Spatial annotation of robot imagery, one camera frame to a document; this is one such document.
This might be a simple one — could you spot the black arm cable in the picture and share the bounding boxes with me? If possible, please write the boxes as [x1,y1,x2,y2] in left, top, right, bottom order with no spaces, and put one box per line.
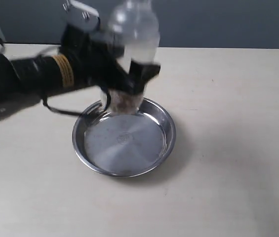
[0,31,110,125]

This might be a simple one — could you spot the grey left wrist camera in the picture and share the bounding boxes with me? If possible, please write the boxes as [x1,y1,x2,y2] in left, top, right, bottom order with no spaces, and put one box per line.
[63,0,100,32]

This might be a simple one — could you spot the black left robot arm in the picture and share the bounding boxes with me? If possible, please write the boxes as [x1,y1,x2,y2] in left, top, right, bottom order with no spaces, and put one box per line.
[0,24,160,121]

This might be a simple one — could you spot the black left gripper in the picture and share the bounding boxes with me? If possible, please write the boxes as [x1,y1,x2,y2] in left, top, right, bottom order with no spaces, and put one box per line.
[59,24,161,95]

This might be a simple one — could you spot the round stainless steel plate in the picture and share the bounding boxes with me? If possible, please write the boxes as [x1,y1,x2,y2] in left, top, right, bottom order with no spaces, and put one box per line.
[72,98,176,178]

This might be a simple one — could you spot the clear plastic shaker bottle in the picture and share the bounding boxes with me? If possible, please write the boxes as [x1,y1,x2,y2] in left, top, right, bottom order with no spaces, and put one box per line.
[99,0,160,116]

